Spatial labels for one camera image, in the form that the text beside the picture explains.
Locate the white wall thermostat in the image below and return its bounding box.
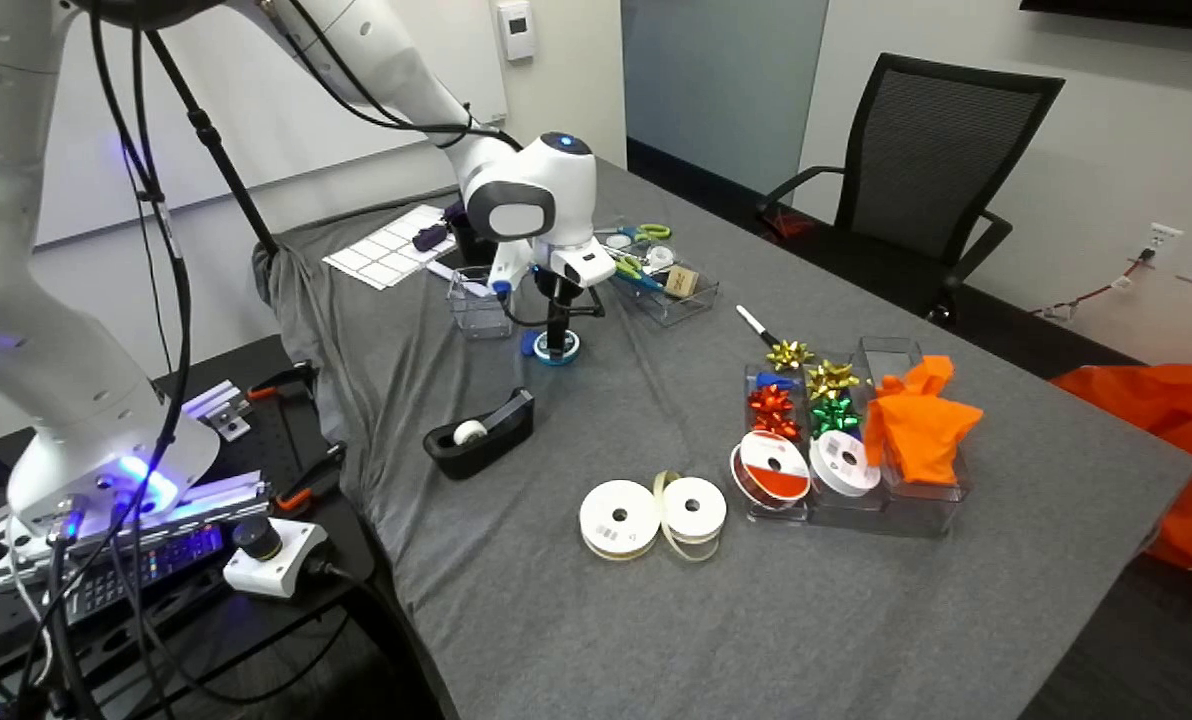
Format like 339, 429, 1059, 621
491, 0, 546, 68

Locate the green gift bow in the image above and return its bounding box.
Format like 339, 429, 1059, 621
809, 394, 868, 440

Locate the red ribbon spool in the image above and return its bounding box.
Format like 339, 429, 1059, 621
726, 429, 822, 515

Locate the gold gift bow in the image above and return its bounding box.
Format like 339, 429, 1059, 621
765, 338, 822, 381
806, 358, 868, 405

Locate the deep clear plastic tray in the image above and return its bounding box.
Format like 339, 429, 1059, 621
442, 259, 521, 344

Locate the small white ribbon spool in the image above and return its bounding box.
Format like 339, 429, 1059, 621
809, 429, 887, 506

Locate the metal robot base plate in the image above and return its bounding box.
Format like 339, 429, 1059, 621
0, 469, 275, 591

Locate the white label sheet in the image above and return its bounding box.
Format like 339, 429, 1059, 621
320, 202, 458, 298

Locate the red gift bow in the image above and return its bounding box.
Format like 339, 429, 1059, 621
743, 384, 809, 443

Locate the orange crumpled cloth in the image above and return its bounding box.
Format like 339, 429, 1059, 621
860, 352, 988, 491

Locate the black tripod stand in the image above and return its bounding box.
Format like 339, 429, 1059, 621
132, 24, 288, 264

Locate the black rectangular case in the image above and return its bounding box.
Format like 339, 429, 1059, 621
420, 389, 541, 484

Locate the silver metal bracket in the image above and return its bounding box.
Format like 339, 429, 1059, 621
179, 376, 255, 443

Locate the grey tablecloth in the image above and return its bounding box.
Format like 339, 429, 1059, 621
250, 157, 1192, 720

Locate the blue tape roll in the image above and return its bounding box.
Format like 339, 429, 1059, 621
521, 324, 590, 371

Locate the black robot cart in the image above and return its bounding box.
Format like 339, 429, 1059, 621
0, 333, 417, 720

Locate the black mesh office chair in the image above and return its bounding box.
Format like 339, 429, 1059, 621
754, 51, 1070, 333

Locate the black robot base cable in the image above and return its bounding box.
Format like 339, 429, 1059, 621
81, 14, 209, 538

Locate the white box black knob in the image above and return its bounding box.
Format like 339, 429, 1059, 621
220, 515, 333, 604

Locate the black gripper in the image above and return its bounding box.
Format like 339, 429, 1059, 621
530, 258, 614, 352

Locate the clear compartment organizer tray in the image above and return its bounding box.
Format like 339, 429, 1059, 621
728, 333, 973, 543

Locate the black wall television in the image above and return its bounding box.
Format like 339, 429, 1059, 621
1015, 0, 1192, 42

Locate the long shallow clear tray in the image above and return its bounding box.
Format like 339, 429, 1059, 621
603, 245, 726, 324

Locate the orange plastic bag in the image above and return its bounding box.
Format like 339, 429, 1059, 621
1054, 360, 1192, 591

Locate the purple umbrella sleeve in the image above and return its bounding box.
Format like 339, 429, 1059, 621
409, 219, 458, 259

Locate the orange black clamp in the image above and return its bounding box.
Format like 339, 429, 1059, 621
267, 454, 352, 522
242, 370, 320, 405

